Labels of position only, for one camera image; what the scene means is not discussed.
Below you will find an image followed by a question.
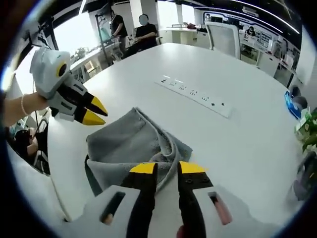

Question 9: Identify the grey towel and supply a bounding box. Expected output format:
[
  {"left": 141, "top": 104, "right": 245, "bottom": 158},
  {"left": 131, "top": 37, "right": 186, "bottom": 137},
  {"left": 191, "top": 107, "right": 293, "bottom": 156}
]
[{"left": 84, "top": 106, "right": 194, "bottom": 196}]

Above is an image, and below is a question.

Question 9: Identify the person's left hand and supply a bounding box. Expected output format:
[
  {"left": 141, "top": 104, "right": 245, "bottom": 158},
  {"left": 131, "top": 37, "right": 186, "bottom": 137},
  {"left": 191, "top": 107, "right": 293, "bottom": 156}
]
[{"left": 25, "top": 91, "right": 52, "bottom": 115}]

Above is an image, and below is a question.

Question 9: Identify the green and white carton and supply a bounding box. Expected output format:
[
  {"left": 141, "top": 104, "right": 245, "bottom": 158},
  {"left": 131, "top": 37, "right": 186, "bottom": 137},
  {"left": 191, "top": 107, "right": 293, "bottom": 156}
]
[{"left": 298, "top": 108, "right": 313, "bottom": 127}]

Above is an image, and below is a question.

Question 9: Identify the person's white shirt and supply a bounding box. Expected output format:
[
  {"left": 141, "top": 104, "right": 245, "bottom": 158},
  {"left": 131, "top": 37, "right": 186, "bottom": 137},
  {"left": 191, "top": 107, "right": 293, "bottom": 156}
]
[{"left": 6, "top": 142, "right": 75, "bottom": 224}]

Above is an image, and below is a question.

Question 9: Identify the person's right hand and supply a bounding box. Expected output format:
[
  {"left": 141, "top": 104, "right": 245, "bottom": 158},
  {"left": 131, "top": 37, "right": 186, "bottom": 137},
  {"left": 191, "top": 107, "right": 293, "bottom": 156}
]
[{"left": 175, "top": 223, "right": 186, "bottom": 238}]

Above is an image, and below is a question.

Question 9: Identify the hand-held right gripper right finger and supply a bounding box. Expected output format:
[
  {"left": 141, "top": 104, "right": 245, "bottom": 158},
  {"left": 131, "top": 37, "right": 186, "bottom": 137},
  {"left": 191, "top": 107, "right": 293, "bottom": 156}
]
[{"left": 177, "top": 160, "right": 251, "bottom": 238}]

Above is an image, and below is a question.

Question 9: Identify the white mesh office chair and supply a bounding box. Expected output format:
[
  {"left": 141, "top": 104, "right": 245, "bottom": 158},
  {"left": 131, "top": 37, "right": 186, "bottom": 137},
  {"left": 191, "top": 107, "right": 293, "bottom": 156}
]
[{"left": 204, "top": 21, "right": 241, "bottom": 60}]

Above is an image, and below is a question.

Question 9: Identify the white table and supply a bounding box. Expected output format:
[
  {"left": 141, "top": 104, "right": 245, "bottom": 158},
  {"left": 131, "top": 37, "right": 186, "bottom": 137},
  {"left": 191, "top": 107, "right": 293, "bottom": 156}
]
[{"left": 47, "top": 42, "right": 310, "bottom": 224}]

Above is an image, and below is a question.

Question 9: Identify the green potted plant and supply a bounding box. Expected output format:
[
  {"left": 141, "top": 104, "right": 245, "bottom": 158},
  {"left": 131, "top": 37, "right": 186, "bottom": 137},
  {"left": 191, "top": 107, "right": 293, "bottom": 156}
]
[{"left": 294, "top": 108, "right": 317, "bottom": 153}]

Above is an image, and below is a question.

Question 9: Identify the grey plant pot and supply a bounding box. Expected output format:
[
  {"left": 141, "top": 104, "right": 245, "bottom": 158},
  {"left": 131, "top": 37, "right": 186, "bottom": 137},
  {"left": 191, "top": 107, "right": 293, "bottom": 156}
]
[{"left": 293, "top": 151, "right": 317, "bottom": 200}]

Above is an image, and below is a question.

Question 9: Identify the white power strip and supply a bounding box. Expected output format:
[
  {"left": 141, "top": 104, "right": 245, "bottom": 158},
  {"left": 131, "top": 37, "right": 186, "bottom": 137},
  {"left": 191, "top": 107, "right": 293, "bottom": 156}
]
[{"left": 155, "top": 74, "right": 235, "bottom": 119}]

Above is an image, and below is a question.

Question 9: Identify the blue wipes packet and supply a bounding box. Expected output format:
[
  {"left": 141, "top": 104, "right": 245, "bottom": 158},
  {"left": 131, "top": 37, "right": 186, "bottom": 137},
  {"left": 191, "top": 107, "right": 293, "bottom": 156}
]
[{"left": 284, "top": 90, "right": 302, "bottom": 120}]

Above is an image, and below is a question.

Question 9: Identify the grey curved object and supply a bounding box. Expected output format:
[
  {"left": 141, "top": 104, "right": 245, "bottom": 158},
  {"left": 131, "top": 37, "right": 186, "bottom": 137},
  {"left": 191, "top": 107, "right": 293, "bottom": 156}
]
[{"left": 289, "top": 85, "right": 309, "bottom": 110}]

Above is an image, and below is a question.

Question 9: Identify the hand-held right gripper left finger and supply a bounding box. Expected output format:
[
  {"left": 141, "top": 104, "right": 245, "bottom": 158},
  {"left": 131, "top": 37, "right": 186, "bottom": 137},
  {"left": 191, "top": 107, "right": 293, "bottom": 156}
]
[{"left": 74, "top": 162, "right": 159, "bottom": 238}]

